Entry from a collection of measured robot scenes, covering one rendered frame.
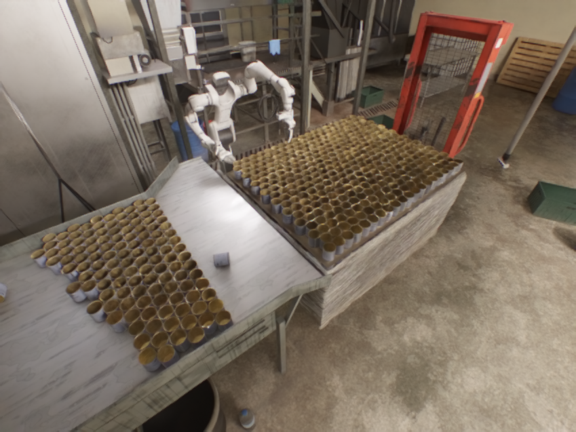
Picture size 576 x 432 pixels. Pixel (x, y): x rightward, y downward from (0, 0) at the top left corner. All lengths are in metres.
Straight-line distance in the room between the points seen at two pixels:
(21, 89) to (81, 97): 0.43
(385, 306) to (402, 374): 0.57
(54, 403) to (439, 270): 3.01
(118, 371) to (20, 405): 0.35
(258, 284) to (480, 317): 2.19
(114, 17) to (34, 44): 0.69
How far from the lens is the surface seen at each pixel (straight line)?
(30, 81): 3.36
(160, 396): 1.49
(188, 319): 1.38
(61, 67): 3.34
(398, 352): 2.61
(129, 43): 3.22
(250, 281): 1.48
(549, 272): 3.90
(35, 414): 1.55
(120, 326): 1.48
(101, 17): 3.07
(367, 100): 6.56
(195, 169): 2.36
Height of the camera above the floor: 2.29
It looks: 42 degrees down
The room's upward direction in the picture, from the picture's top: straight up
